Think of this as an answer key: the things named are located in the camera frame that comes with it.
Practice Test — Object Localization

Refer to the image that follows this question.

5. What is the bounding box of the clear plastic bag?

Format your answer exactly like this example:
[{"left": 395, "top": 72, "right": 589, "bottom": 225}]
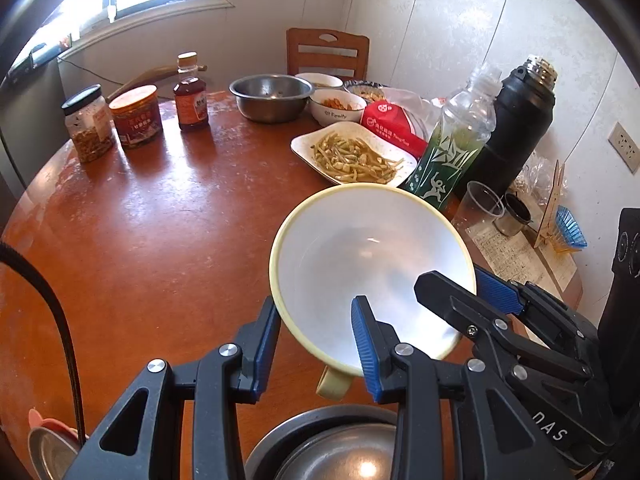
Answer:
[{"left": 382, "top": 87, "right": 451, "bottom": 141}]

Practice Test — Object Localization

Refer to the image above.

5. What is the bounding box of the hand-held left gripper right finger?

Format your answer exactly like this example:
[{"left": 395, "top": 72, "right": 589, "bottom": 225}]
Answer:
[{"left": 350, "top": 295, "right": 576, "bottom": 480}]

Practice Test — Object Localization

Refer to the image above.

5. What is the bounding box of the large white yellow-rimmed cup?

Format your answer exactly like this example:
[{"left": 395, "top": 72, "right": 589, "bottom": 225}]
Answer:
[{"left": 269, "top": 183, "right": 477, "bottom": 401}]

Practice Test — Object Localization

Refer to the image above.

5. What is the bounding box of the small clear snack bag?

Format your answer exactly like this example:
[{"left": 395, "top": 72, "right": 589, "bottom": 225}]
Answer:
[{"left": 515, "top": 152, "right": 568, "bottom": 201}]

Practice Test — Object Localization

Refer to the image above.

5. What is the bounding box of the black thermos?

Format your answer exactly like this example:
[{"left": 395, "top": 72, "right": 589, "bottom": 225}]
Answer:
[{"left": 462, "top": 57, "right": 558, "bottom": 196}]

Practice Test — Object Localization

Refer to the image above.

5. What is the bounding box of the deep steel bowl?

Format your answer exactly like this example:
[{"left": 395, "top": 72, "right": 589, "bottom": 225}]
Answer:
[{"left": 274, "top": 422, "right": 398, "bottom": 480}]

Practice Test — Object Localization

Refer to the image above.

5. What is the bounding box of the white plate of green beans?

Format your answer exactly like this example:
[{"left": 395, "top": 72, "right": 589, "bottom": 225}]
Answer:
[{"left": 290, "top": 122, "right": 418, "bottom": 187}]

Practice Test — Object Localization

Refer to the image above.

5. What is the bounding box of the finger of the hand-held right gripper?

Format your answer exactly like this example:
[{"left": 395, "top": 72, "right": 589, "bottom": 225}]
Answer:
[
  {"left": 414, "top": 271, "right": 596, "bottom": 387},
  {"left": 474, "top": 266, "right": 599, "bottom": 367}
]

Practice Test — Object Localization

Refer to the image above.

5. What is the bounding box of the brown wooden chair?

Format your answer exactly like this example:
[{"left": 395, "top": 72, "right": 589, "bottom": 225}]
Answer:
[{"left": 286, "top": 27, "right": 371, "bottom": 83}]

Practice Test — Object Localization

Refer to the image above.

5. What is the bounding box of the white bowl with food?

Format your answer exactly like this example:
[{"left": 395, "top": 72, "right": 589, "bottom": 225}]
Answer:
[{"left": 308, "top": 87, "right": 368, "bottom": 128}]

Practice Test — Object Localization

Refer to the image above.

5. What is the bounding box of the grey cabinet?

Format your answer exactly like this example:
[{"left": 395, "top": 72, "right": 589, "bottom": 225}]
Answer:
[{"left": 0, "top": 60, "right": 66, "bottom": 201}]

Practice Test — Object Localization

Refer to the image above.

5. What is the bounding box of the clear plastic cup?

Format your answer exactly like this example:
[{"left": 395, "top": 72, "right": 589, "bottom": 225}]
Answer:
[{"left": 452, "top": 181, "right": 506, "bottom": 233}]

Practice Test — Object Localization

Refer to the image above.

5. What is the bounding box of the nut jar with black lid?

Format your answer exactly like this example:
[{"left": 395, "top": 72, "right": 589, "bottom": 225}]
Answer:
[{"left": 61, "top": 85, "right": 117, "bottom": 163}]

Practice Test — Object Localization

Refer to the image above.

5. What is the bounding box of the small steel cup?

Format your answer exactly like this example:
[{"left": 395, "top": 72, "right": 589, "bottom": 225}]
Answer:
[{"left": 495, "top": 192, "right": 533, "bottom": 237}]

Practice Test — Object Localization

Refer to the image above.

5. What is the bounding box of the honey bottle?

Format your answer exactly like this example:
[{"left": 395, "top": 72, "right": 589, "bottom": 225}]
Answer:
[{"left": 173, "top": 51, "right": 210, "bottom": 133}]

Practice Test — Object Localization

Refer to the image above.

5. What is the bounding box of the printed paper sheet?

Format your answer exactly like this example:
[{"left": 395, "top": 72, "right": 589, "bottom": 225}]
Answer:
[{"left": 467, "top": 225, "right": 576, "bottom": 306}]

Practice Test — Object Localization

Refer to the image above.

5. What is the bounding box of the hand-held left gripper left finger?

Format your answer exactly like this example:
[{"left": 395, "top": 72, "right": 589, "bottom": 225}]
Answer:
[{"left": 64, "top": 297, "right": 282, "bottom": 480}]

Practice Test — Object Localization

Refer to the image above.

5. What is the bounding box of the blue patterned bowl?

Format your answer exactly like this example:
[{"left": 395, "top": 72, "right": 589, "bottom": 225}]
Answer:
[{"left": 344, "top": 80, "right": 388, "bottom": 106}]

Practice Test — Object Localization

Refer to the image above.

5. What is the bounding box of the white wall socket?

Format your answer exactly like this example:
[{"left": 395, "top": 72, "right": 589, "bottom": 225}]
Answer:
[{"left": 607, "top": 121, "right": 640, "bottom": 176}]

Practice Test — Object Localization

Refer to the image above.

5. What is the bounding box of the red tissue pack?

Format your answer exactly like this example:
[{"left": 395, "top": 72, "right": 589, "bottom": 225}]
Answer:
[{"left": 360, "top": 101, "right": 430, "bottom": 153}]

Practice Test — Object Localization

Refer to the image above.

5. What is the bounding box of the plain white bowl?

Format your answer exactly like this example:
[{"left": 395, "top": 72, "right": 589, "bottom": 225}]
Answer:
[{"left": 294, "top": 72, "right": 344, "bottom": 92}]

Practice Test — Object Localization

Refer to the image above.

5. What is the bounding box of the small steel bowl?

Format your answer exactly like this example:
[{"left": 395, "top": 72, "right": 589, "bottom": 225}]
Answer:
[{"left": 229, "top": 74, "right": 313, "bottom": 124}]

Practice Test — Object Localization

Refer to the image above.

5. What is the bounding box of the black cable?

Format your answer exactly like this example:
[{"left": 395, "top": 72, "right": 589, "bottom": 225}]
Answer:
[{"left": 0, "top": 244, "right": 87, "bottom": 443}]

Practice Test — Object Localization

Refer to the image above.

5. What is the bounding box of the wooden stand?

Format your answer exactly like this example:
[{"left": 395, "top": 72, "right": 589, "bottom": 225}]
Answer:
[{"left": 532, "top": 160, "right": 571, "bottom": 251}]

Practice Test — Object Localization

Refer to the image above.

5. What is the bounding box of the red food can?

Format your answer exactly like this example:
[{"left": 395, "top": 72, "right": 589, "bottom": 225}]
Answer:
[{"left": 108, "top": 85, "right": 164, "bottom": 150}]

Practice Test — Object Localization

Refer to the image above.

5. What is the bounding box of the green plastic bottle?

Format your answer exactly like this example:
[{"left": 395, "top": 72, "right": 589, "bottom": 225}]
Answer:
[{"left": 400, "top": 61, "right": 503, "bottom": 213}]

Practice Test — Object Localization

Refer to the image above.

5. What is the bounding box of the blue plastic basket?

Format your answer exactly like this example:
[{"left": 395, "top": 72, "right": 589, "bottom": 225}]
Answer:
[{"left": 547, "top": 205, "right": 588, "bottom": 253}]

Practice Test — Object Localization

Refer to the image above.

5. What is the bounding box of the wide steel bowl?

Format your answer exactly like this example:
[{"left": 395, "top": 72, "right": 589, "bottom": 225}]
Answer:
[{"left": 244, "top": 404, "right": 401, "bottom": 480}]

